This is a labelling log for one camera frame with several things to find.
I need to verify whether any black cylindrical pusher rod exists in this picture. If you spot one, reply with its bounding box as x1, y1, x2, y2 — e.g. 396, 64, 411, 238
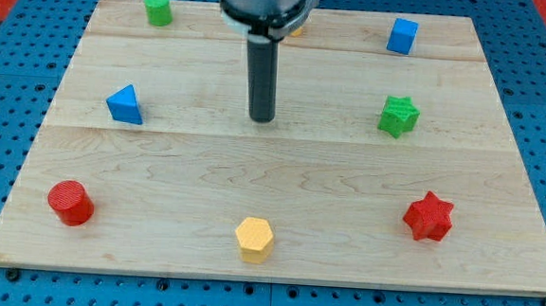
246, 41, 278, 123

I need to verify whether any red star block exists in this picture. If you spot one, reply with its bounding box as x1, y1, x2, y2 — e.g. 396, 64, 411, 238
403, 191, 454, 242

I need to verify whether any yellow block behind arm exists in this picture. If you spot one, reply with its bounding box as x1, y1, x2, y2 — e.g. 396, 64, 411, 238
290, 27, 303, 38

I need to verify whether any green star block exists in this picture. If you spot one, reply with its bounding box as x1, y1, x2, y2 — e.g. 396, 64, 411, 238
377, 96, 421, 139

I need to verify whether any green cylinder block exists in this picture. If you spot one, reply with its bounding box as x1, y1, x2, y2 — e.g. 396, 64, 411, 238
143, 0, 173, 27

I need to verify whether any blue cube block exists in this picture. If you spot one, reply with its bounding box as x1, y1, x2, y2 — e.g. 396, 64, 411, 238
387, 17, 419, 55

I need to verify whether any blue triangle block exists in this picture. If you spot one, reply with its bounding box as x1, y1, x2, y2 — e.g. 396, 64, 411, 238
106, 84, 143, 125

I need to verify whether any wooden board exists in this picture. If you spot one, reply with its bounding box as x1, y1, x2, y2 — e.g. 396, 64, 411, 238
0, 0, 546, 297

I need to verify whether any yellow hexagon block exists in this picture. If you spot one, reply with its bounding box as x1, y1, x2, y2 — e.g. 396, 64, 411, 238
235, 217, 275, 264

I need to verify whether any red cylinder block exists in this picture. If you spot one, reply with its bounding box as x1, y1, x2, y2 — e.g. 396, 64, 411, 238
47, 180, 95, 226

